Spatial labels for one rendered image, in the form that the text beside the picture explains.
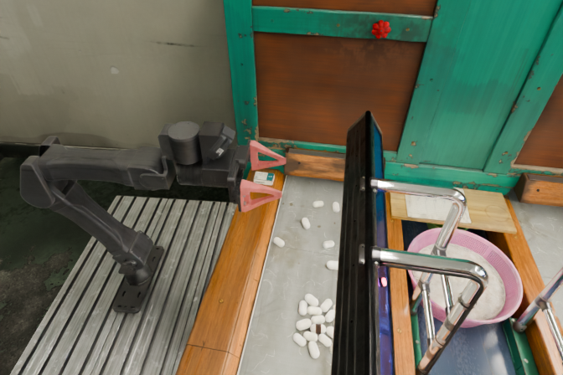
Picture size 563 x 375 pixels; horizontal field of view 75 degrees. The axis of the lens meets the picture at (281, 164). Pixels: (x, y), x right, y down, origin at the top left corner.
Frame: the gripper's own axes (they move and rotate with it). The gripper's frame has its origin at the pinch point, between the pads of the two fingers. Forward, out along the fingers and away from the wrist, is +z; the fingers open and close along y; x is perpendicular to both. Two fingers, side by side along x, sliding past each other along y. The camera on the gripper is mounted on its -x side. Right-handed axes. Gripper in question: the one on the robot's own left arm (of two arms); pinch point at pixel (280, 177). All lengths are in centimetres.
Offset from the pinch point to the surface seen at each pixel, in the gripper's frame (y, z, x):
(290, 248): 7.9, 2.5, 33.2
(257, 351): -19.6, -2.7, 33.3
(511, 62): 33, 52, -11
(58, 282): 34, -107, 109
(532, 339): -11, 58, 34
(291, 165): 32.0, 0.9, 24.5
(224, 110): 121, -41, 63
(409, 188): -6.1, 22.6, -4.8
